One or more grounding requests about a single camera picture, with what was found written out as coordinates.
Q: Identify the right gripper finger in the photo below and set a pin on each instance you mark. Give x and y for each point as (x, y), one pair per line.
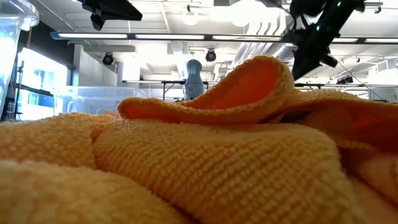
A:
(301, 68)

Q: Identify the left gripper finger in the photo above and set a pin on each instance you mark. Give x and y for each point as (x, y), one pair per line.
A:
(124, 12)

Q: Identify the orange microfiber towel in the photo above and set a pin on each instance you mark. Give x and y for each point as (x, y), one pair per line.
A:
(217, 171)

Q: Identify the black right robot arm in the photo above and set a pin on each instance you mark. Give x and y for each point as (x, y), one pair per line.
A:
(339, 14)

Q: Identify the black ceiling spotlight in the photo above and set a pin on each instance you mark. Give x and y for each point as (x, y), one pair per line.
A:
(108, 58)
(211, 55)
(345, 80)

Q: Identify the white globe ceiling lamp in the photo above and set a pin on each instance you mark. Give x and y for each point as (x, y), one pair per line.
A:
(190, 17)

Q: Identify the black ceiling track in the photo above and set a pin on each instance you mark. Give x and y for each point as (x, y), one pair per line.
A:
(374, 3)

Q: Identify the clear plastic bin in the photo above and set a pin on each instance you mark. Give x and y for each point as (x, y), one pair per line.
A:
(99, 96)
(12, 46)

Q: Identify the overhead black light bar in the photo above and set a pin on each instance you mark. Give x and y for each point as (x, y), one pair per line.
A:
(208, 37)

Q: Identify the pale blue plastic bottle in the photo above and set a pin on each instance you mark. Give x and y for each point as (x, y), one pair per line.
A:
(193, 81)

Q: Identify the silver ventilation duct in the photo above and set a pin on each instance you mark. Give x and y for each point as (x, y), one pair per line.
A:
(264, 49)

